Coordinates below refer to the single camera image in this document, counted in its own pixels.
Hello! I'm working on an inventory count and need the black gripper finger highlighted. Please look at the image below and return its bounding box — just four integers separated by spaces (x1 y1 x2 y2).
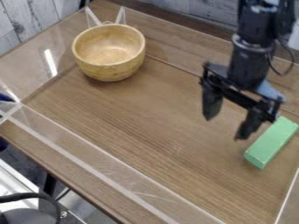
235 106 267 140
202 80 223 121

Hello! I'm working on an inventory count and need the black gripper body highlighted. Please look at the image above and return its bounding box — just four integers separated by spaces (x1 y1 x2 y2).
200 62 286 123

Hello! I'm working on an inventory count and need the black cable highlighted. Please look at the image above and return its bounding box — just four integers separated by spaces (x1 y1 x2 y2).
0 192 63 224

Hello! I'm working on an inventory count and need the clear acrylic tray wall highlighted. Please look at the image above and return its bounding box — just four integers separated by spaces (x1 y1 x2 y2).
0 0 299 224

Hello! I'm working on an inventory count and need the black metal base plate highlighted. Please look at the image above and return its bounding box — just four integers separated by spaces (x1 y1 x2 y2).
39 199 88 224

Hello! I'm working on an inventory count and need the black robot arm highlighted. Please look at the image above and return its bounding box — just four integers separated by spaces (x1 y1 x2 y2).
200 0 295 140

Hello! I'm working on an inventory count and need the green rectangular block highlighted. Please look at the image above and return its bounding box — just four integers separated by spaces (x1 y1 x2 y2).
243 116 299 170

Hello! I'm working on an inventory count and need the light wooden bowl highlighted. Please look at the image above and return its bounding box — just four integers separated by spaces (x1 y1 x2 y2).
71 24 146 82

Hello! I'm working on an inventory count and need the black table leg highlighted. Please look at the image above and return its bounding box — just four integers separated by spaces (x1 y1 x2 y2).
43 174 57 196

